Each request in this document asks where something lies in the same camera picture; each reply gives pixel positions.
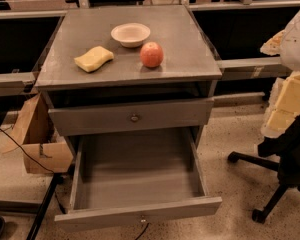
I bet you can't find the red apple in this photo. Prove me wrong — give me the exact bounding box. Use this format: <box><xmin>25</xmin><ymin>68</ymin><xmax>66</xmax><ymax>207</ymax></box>
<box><xmin>140</xmin><ymin>42</ymin><xmax>163</xmax><ymax>68</ymax></box>

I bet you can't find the white bowl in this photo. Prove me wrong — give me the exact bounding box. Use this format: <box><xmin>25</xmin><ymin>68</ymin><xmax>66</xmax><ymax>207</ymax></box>
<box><xmin>111</xmin><ymin>23</ymin><xmax>151</xmax><ymax>48</ymax></box>

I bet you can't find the grey open middle drawer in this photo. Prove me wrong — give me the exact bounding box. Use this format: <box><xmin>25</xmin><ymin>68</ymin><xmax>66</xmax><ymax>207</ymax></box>
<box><xmin>55</xmin><ymin>128</ymin><xmax>222</xmax><ymax>232</ymax></box>

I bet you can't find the black cable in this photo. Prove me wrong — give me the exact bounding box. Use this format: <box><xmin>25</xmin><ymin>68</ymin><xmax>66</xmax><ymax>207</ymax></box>
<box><xmin>0</xmin><ymin>127</ymin><xmax>67</xmax><ymax>215</ymax></box>

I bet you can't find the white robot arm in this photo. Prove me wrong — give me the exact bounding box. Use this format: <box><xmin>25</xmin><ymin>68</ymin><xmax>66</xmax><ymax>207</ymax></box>
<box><xmin>260</xmin><ymin>10</ymin><xmax>300</xmax><ymax>138</ymax></box>

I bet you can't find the black office chair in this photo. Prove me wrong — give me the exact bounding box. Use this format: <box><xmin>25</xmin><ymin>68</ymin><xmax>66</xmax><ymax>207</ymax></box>
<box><xmin>228</xmin><ymin>115</ymin><xmax>300</xmax><ymax>223</ymax></box>

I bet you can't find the yellow sponge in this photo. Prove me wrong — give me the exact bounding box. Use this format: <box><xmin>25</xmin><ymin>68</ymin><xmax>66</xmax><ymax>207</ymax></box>
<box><xmin>74</xmin><ymin>46</ymin><xmax>114</xmax><ymax>73</ymax></box>

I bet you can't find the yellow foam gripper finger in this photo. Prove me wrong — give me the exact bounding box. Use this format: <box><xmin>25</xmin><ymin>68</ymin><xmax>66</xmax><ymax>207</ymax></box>
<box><xmin>261</xmin><ymin>71</ymin><xmax>300</xmax><ymax>138</ymax></box>
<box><xmin>260</xmin><ymin>30</ymin><xmax>285</xmax><ymax>56</ymax></box>

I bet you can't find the grey top drawer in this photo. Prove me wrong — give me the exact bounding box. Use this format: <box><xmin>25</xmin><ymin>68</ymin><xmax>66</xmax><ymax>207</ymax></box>
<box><xmin>49</xmin><ymin>98</ymin><xmax>214</xmax><ymax>136</ymax></box>

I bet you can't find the cardboard box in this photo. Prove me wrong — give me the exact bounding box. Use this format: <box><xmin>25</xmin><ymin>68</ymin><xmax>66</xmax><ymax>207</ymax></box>
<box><xmin>2</xmin><ymin>94</ymin><xmax>73</xmax><ymax>174</ymax></box>

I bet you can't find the grey drawer cabinet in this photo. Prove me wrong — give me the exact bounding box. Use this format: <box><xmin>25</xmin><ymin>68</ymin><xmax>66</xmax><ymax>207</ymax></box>
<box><xmin>35</xmin><ymin>4</ymin><xmax>224</xmax><ymax>233</ymax></box>

